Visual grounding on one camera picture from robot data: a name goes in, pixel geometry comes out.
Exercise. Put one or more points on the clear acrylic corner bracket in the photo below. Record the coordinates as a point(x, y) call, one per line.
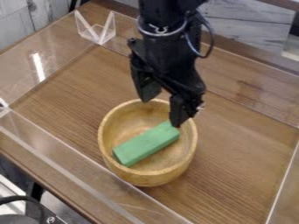
point(99, 34)

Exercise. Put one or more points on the clear acrylic tray wall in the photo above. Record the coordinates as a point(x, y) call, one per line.
point(228, 187)

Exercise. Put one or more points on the green rectangular block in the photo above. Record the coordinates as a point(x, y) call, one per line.
point(146, 144)

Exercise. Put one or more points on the brown wooden bowl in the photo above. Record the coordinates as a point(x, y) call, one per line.
point(129, 120)

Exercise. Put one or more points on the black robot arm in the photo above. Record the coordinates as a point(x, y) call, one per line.
point(170, 15)

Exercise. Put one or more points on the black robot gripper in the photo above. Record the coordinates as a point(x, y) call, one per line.
point(164, 59)

